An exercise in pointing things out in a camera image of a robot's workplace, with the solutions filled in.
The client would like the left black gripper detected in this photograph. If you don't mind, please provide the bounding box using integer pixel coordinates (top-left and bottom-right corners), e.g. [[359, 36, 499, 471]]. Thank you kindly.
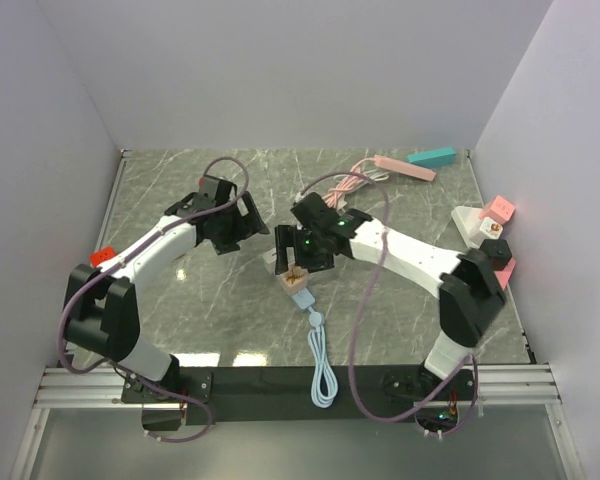
[[212, 192, 269, 255]]

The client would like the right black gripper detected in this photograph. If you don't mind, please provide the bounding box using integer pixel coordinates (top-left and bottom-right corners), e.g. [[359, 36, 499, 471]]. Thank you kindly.
[[275, 224, 336, 275]]

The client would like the peach cartoon charger plug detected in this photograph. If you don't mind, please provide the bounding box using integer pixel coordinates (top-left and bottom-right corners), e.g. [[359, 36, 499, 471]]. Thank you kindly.
[[277, 266, 309, 295]]

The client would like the light blue power strip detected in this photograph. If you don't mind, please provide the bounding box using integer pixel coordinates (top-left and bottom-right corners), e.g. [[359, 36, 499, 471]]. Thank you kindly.
[[291, 288, 339, 409]]

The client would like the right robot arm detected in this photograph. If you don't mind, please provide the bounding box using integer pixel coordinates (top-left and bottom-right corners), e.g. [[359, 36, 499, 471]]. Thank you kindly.
[[274, 193, 513, 399]]

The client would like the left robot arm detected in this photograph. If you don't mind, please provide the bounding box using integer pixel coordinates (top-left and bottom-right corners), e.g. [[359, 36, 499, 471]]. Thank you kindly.
[[57, 175, 269, 402]]

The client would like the red cube socket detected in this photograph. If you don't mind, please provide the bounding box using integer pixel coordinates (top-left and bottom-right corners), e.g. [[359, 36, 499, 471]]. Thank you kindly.
[[89, 246, 117, 271]]

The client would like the white cartoon charger plug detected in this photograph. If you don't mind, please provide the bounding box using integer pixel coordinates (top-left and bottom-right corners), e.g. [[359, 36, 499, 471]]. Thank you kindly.
[[472, 217, 503, 247]]

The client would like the black cube plug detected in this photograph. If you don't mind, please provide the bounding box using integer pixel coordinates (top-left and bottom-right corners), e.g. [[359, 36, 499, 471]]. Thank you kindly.
[[479, 239, 513, 271]]

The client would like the pink cube socket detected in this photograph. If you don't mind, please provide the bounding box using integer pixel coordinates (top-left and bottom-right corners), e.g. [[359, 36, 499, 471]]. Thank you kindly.
[[478, 195, 515, 226]]

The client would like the teal power strip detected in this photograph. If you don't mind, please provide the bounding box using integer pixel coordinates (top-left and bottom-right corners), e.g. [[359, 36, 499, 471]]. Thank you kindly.
[[406, 147, 457, 169]]

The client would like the white triangular power strip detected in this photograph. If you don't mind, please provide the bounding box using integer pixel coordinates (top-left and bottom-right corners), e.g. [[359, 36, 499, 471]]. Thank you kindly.
[[451, 206, 481, 248]]

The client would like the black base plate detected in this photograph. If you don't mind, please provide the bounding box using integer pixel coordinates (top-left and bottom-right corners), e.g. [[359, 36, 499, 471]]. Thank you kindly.
[[116, 365, 478, 435]]

